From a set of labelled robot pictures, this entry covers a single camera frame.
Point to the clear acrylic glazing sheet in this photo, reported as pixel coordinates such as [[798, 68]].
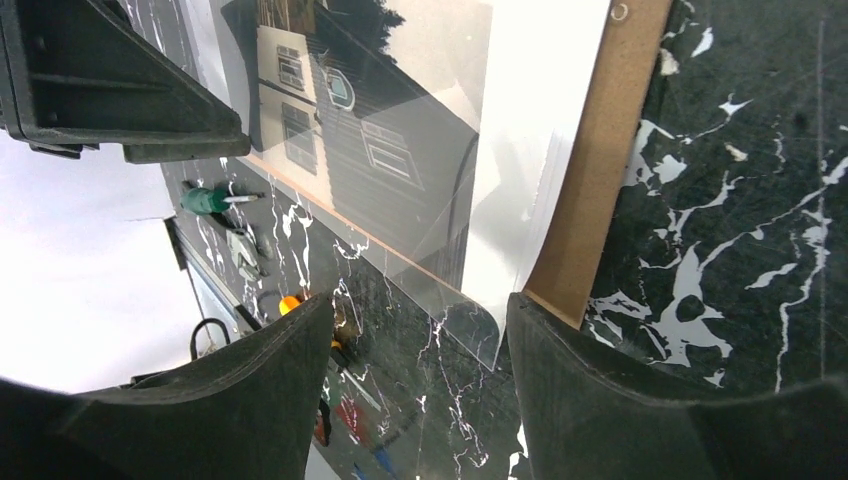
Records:
[[372, 112]]

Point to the house photo white border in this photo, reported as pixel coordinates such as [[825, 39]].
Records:
[[541, 61]]

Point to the orange handled screwdriver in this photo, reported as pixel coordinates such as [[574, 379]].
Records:
[[331, 340]]

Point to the brown fibreboard backing board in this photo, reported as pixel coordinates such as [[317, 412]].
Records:
[[570, 255]]

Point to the green handled screwdriver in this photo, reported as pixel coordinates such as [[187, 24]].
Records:
[[203, 201]]

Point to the small silver wrench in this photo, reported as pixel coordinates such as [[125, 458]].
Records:
[[244, 254]]

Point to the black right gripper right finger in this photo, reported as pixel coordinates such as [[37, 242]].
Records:
[[592, 412]]

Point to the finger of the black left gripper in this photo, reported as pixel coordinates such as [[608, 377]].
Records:
[[75, 76]]

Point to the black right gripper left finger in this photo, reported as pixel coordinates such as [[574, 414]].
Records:
[[246, 411]]

